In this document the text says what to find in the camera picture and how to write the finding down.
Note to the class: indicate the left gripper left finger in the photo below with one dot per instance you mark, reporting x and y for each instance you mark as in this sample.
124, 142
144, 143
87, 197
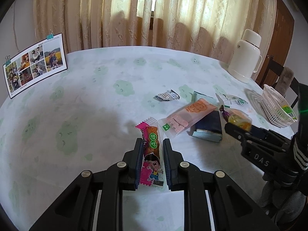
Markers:
139, 147

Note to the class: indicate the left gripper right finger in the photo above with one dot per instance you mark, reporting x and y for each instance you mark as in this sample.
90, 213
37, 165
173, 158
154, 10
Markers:
167, 166

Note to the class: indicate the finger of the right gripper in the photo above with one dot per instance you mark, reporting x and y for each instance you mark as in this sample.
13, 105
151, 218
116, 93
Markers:
239, 134

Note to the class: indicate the clear brown cake packet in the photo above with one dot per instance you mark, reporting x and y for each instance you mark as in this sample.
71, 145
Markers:
240, 119

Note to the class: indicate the pink cartoon snack packet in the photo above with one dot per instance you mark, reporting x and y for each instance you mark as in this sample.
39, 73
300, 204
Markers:
152, 171

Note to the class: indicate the purple candy packet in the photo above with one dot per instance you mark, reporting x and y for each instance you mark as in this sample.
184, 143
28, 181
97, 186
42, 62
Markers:
225, 114

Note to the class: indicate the pink biscuit packet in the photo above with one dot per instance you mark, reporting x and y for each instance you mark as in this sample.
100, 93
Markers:
183, 119

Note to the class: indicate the grey patterned candy wrapper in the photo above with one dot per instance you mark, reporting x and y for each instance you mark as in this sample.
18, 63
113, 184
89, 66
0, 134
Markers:
169, 95

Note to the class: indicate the green white snack packet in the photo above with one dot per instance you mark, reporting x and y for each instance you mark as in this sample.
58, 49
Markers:
231, 100

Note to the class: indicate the white plastic basket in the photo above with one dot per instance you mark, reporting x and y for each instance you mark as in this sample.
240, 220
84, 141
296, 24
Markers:
272, 103

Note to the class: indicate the green snack box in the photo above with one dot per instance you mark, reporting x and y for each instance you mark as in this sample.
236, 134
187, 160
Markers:
288, 110

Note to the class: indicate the dark wooden chair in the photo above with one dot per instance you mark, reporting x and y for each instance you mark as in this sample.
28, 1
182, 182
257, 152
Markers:
285, 77

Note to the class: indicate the cream thermos jug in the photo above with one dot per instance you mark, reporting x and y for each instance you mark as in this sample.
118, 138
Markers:
246, 58

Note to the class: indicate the beige curtain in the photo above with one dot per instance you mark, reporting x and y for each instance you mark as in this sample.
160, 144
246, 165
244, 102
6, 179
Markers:
206, 27

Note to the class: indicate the photo collage calendar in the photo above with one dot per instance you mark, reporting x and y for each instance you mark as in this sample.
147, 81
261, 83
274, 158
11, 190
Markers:
34, 64

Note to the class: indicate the teal binder clip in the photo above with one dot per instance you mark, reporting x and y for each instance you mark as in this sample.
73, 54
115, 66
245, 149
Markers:
7, 58
50, 35

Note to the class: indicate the teal binder clip left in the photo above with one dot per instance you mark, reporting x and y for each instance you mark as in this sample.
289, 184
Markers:
7, 58

